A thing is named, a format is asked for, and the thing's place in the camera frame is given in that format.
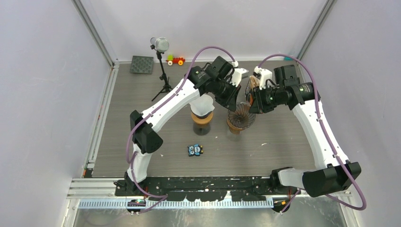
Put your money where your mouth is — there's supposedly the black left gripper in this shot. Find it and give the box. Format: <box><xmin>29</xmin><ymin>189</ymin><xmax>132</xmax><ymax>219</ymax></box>
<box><xmin>212</xmin><ymin>79</ymin><xmax>242</xmax><ymax>112</ymax></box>

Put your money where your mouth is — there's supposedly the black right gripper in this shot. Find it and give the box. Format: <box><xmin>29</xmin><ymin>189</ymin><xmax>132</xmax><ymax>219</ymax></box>
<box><xmin>249</xmin><ymin>84</ymin><xmax>284</xmax><ymax>114</ymax></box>

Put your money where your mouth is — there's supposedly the grey glass dripper cone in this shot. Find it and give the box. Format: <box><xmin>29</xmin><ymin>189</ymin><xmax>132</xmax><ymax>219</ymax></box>
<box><xmin>227</xmin><ymin>102</ymin><xmax>256</xmax><ymax>134</ymax></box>

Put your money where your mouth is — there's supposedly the white paper coffee filter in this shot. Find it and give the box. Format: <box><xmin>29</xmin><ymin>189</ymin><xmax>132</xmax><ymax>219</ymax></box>
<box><xmin>190</xmin><ymin>95</ymin><xmax>215</xmax><ymax>119</ymax></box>

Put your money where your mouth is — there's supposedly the dark walnut dripper ring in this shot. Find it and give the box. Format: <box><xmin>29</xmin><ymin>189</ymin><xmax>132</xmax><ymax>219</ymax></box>
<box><xmin>226</xmin><ymin>122</ymin><xmax>248</xmax><ymax>135</ymax></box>

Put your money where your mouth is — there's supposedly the light wooden dripper ring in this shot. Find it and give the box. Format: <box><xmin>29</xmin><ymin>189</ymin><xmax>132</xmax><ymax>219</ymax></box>
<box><xmin>190</xmin><ymin>110</ymin><xmax>215</xmax><ymax>125</ymax></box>

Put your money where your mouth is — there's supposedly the smoky glass carafe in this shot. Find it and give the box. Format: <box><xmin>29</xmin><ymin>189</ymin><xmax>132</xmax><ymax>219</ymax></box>
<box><xmin>192</xmin><ymin>122</ymin><xmax>211</xmax><ymax>136</ymax></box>

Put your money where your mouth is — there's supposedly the silver microphone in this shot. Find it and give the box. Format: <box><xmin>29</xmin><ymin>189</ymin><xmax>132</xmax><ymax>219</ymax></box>
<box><xmin>150</xmin><ymin>37</ymin><xmax>172</xmax><ymax>102</ymax></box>

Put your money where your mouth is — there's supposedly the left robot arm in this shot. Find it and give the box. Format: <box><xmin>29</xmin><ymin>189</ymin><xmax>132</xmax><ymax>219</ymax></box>
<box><xmin>127</xmin><ymin>56</ymin><xmax>248</xmax><ymax>196</ymax></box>

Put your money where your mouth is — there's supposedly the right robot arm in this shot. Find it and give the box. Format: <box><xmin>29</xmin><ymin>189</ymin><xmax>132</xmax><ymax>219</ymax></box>
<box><xmin>248</xmin><ymin>65</ymin><xmax>361</xmax><ymax>197</ymax></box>

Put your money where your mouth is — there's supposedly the orange coffee filter box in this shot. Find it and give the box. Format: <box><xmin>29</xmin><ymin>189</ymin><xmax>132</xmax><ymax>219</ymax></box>
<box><xmin>245</xmin><ymin>75</ymin><xmax>260</xmax><ymax>105</ymax></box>

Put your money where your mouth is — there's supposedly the blue owl figure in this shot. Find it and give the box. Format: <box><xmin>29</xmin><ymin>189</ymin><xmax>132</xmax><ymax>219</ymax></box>
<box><xmin>188</xmin><ymin>144</ymin><xmax>204</xmax><ymax>157</ymax></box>

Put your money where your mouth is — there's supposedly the colourful toy car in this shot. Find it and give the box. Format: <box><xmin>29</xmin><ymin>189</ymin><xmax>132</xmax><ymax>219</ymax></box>
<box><xmin>166</xmin><ymin>54</ymin><xmax>185</xmax><ymax>66</ymax></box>

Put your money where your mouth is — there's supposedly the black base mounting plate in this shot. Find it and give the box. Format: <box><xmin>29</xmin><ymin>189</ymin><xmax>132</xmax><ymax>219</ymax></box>
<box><xmin>114</xmin><ymin>173</ymin><xmax>297</xmax><ymax>202</ymax></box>

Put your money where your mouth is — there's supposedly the dark perforated square tray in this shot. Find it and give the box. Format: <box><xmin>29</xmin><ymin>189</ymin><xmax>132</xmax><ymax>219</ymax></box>
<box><xmin>130</xmin><ymin>55</ymin><xmax>154</xmax><ymax>74</ymax></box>

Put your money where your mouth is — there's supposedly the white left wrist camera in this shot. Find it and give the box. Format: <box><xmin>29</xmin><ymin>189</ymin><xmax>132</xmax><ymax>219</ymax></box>
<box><xmin>229</xmin><ymin>61</ymin><xmax>249</xmax><ymax>87</ymax></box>

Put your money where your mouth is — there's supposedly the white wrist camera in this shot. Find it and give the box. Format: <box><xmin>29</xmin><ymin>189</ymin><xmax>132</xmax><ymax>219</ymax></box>
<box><xmin>229</xmin><ymin>61</ymin><xmax>249</xmax><ymax>87</ymax></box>
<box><xmin>253</xmin><ymin>66</ymin><xmax>274</xmax><ymax>90</ymax></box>

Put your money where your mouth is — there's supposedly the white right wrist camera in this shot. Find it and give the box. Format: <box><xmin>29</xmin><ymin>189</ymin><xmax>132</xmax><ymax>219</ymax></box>
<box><xmin>253</xmin><ymin>66</ymin><xmax>274</xmax><ymax>90</ymax></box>

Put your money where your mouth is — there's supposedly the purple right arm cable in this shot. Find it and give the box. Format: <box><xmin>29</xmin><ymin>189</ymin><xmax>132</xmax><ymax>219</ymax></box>
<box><xmin>257</xmin><ymin>53</ymin><xmax>367</xmax><ymax>214</ymax></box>

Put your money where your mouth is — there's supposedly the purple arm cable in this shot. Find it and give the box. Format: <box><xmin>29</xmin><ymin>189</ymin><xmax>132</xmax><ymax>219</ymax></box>
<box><xmin>257</xmin><ymin>53</ymin><xmax>367</xmax><ymax>214</ymax></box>
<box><xmin>125</xmin><ymin>46</ymin><xmax>239</xmax><ymax>214</ymax></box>

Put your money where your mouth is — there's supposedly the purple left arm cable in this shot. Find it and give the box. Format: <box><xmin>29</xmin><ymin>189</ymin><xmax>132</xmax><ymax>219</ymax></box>
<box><xmin>125</xmin><ymin>46</ymin><xmax>239</xmax><ymax>214</ymax></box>

